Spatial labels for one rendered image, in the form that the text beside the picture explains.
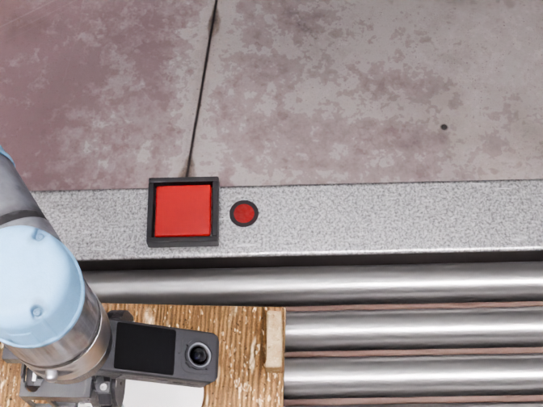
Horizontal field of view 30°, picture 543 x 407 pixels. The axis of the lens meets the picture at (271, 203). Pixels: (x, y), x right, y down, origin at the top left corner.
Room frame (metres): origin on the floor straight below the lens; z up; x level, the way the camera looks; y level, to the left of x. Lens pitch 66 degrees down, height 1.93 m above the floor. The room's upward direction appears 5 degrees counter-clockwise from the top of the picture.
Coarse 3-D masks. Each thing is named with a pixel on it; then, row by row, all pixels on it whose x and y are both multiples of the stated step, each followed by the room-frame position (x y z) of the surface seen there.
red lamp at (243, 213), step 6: (240, 204) 0.45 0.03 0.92; (246, 204) 0.45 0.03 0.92; (234, 210) 0.44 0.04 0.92; (240, 210) 0.44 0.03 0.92; (246, 210) 0.44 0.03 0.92; (252, 210) 0.44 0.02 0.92; (234, 216) 0.43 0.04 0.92; (240, 216) 0.43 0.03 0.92; (246, 216) 0.43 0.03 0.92; (252, 216) 0.43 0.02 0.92
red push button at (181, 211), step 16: (160, 192) 0.46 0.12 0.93; (176, 192) 0.46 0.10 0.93; (192, 192) 0.46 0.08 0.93; (208, 192) 0.46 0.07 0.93; (160, 208) 0.44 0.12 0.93; (176, 208) 0.44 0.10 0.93; (192, 208) 0.44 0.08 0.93; (208, 208) 0.44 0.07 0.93; (160, 224) 0.42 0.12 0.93; (176, 224) 0.42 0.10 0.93; (192, 224) 0.42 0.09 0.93; (208, 224) 0.42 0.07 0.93
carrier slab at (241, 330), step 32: (160, 320) 0.32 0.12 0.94; (192, 320) 0.31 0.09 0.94; (224, 320) 0.31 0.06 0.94; (256, 320) 0.31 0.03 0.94; (0, 352) 0.30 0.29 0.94; (224, 352) 0.28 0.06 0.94; (256, 352) 0.27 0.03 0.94; (0, 384) 0.26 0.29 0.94; (224, 384) 0.24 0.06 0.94; (256, 384) 0.24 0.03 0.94
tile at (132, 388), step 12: (132, 384) 0.25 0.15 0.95; (144, 384) 0.25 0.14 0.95; (156, 384) 0.25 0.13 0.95; (168, 384) 0.25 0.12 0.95; (132, 396) 0.24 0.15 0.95; (144, 396) 0.24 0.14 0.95; (156, 396) 0.24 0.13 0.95; (168, 396) 0.24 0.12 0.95; (180, 396) 0.23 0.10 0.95; (192, 396) 0.23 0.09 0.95
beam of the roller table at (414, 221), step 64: (64, 192) 0.48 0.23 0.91; (128, 192) 0.47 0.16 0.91; (256, 192) 0.46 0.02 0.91; (320, 192) 0.45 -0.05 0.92; (384, 192) 0.45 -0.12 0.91; (448, 192) 0.44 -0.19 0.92; (512, 192) 0.43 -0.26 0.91; (128, 256) 0.40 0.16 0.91; (192, 256) 0.39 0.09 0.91; (256, 256) 0.39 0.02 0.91; (320, 256) 0.38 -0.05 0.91; (384, 256) 0.38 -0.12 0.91; (448, 256) 0.37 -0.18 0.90; (512, 256) 0.37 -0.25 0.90
